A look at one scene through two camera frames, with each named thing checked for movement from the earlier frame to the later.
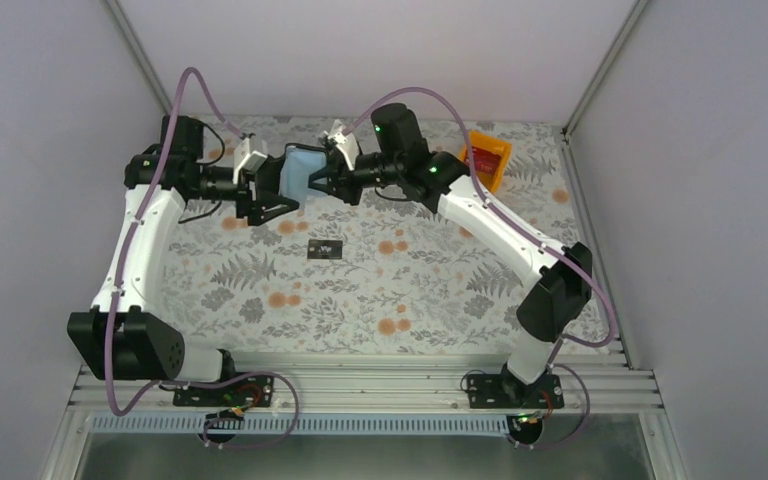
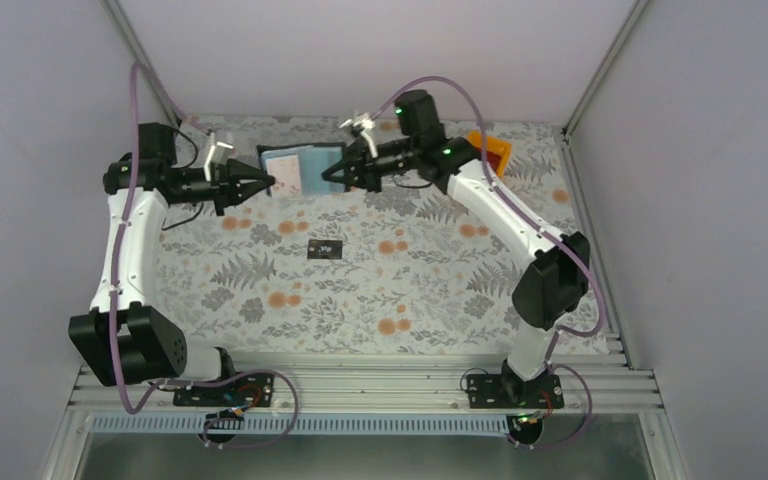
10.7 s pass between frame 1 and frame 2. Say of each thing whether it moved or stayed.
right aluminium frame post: stayed
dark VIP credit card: stayed
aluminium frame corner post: stayed
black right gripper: moved
